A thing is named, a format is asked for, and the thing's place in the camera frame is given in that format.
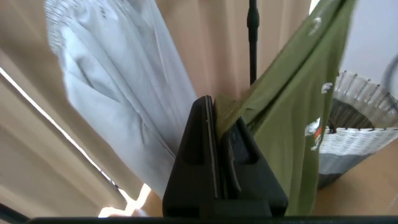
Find black clothes rack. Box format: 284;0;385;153
247;0;261;86

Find white laundry basket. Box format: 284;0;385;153
317;70;398;189

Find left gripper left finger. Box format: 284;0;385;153
162;95;222;218

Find pale grey shorts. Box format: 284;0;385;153
43;0;198;200

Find beige curtain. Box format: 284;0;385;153
0;0;312;218

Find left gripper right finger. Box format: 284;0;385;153
219;116;289;218

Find green garment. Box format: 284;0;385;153
213;0;358;216

